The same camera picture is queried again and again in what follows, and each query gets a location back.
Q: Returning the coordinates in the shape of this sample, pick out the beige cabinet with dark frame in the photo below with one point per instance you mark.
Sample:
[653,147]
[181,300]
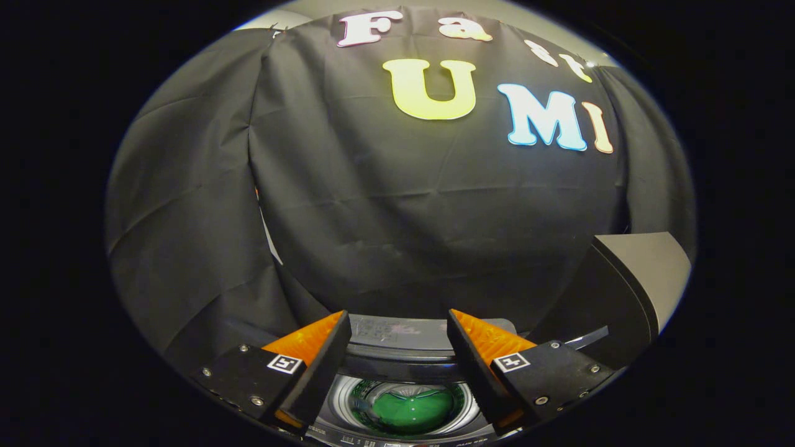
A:
[602,298]

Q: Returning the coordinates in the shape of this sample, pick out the dark grey washing machine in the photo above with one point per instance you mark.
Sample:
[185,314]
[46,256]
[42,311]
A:
[385,329]

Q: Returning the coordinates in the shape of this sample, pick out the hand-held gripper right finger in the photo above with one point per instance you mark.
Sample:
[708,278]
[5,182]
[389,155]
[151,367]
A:
[475,372]

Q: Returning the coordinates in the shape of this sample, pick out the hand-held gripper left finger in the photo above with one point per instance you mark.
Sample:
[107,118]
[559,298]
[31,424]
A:
[323,372]

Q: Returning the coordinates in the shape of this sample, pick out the green polo shirt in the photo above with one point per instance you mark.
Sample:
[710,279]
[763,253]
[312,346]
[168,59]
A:
[413,410]

